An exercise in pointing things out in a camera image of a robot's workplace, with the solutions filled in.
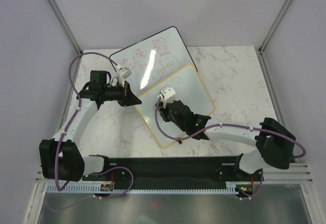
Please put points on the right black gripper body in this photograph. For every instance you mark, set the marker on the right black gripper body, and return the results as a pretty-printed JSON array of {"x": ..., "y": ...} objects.
[{"x": 166, "y": 114}]

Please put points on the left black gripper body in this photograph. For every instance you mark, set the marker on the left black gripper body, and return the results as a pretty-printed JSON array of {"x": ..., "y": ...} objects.
[{"x": 125, "y": 94}]

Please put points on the yellow framed whiteboard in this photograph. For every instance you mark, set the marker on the yellow framed whiteboard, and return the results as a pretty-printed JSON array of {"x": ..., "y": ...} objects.
[{"x": 189, "y": 88}]

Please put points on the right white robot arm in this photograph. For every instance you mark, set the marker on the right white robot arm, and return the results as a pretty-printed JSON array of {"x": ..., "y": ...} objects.
[{"x": 273, "y": 143}]

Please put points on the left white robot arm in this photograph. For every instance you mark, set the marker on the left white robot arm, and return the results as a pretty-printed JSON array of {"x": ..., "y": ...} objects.
[{"x": 60, "y": 156}]

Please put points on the black framed whiteboard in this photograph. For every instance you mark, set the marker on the black framed whiteboard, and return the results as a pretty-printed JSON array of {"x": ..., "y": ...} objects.
[{"x": 153, "y": 59}]

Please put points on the black board clip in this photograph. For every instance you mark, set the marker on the black board clip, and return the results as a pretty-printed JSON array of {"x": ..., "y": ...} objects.
[{"x": 179, "y": 140}]

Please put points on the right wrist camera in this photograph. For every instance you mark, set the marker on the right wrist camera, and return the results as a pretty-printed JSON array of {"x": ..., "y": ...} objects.
[{"x": 167, "y": 95}]

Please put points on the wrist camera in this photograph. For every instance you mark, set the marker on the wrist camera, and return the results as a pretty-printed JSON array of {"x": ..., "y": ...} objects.
[
  {"x": 123, "y": 73},
  {"x": 167, "y": 95}
]

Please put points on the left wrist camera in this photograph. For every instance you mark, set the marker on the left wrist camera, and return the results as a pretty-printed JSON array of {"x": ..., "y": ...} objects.
[{"x": 123, "y": 73}]

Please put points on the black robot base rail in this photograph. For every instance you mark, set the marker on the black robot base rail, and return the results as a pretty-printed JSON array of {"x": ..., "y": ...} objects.
[{"x": 183, "y": 172}]

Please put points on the white slotted cable duct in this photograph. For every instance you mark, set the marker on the white slotted cable duct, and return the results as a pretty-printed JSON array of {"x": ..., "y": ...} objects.
[{"x": 98, "y": 187}]

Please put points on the aluminium front rail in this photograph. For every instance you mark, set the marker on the aluminium front rail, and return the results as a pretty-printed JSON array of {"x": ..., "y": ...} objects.
[{"x": 298, "y": 173}]

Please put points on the left aluminium frame post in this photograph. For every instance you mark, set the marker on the left aluminium frame post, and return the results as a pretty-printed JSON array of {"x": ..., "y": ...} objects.
[{"x": 64, "y": 25}]

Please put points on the aluminium frame post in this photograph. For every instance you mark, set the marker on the aluminium frame post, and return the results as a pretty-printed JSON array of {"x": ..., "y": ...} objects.
[
  {"x": 275, "y": 24},
  {"x": 64, "y": 25}
]

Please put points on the right aluminium frame post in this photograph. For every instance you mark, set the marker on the right aluminium frame post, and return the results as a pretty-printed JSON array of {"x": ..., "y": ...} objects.
[{"x": 275, "y": 24}]

